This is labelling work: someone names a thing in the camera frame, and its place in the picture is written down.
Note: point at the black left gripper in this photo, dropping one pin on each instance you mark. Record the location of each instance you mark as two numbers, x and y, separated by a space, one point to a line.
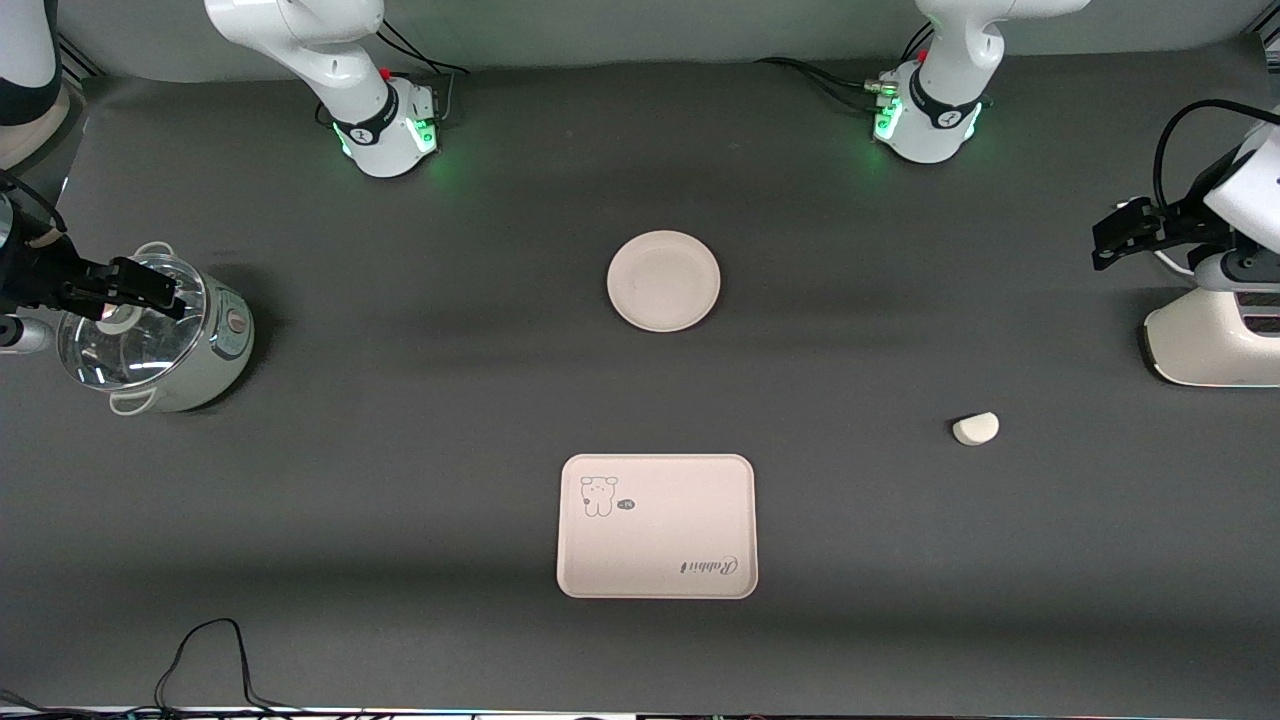
1176 228

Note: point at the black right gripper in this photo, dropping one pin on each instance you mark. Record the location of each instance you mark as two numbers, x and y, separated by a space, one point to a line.
38 272

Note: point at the white steamed bun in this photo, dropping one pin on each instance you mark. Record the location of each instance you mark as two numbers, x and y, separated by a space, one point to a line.
975 429

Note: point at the round cream plate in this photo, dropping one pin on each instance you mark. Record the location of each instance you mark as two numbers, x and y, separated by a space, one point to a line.
663 282

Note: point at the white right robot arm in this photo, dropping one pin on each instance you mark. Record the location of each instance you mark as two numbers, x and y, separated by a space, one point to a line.
330 60

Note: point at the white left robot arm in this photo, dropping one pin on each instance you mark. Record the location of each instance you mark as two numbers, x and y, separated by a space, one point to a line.
950 70

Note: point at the cream rectangular rabbit tray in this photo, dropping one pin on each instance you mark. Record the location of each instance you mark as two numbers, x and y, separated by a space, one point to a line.
655 530

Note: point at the glass cooker lid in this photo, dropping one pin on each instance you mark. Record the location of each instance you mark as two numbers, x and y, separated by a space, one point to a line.
110 350

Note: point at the pale green rice cooker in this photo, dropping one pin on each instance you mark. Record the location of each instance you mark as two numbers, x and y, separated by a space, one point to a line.
215 350

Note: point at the cream toaster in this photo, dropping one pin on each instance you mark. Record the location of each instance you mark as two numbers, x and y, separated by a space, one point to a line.
1200 340

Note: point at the dark grey table mat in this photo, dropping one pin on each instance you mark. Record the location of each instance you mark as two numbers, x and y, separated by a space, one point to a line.
400 450

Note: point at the aluminium frame profile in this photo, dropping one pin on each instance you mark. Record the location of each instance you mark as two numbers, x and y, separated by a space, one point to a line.
1265 38
82 58

